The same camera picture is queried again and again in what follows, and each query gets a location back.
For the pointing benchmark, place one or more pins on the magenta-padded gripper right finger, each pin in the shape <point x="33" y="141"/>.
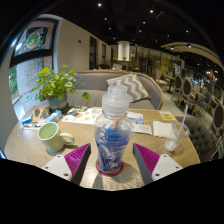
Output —
<point x="148" y="160"/>

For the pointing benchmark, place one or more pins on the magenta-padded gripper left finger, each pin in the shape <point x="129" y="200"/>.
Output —
<point x="75" y="160"/>

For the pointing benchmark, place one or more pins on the clear blue-labelled water bottle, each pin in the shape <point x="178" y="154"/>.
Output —
<point x="112" y="143"/>

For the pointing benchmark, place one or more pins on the clear plastic cup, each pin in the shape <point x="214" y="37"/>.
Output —
<point x="173" y="141"/>

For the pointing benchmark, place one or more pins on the white printed paper sheet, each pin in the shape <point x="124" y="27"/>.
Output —
<point x="141" y="128"/>

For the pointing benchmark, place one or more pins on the white paper napkin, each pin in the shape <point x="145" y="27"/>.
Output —
<point x="161" y="129"/>

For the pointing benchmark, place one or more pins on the pale green ceramic mug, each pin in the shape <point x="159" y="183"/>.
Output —
<point x="50" y="136"/>

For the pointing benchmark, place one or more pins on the printed paper leaflet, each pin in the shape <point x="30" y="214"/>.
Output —
<point x="80" y="116"/>

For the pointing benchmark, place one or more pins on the white tissue packet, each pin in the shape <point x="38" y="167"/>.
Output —
<point x="136" y="117"/>

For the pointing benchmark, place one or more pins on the yellow card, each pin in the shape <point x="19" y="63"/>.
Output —
<point x="167" y="115"/>

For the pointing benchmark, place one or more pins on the light blue small box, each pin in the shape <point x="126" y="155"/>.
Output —
<point x="53" y="116"/>

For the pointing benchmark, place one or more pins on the white tube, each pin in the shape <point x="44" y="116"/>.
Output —
<point x="33" y="125"/>

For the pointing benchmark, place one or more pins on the white drinking straw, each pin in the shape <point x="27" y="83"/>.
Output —
<point x="184" y="116"/>

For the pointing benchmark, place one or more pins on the grey tufted armchair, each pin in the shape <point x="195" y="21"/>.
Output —
<point x="200" y="136"/>

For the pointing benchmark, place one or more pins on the brown cardboard stand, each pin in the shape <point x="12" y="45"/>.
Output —
<point x="40" y="113"/>

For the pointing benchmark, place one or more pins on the blue white small box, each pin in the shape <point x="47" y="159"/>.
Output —
<point x="27" y="119"/>

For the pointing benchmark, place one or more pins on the grey white chevron cushion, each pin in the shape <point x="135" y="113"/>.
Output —
<point x="131" y="85"/>

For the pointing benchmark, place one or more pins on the green potted plant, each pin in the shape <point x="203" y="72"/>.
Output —
<point x="55" y="83"/>

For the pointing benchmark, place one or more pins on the grey curved sofa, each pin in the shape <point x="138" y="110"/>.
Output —
<point x="96" y="83"/>

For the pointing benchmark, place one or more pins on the group of dining chairs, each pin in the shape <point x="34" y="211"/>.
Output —
<point x="186" y="88"/>

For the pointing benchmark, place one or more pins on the white round column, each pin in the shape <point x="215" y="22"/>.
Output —
<point x="123" y="50"/>

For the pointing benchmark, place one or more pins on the black-framed decorated window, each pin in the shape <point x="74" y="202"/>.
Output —
<point x="31" y="50"/>

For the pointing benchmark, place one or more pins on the group of ceiling lights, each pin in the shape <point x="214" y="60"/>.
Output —
<point x="151" y="11"/>

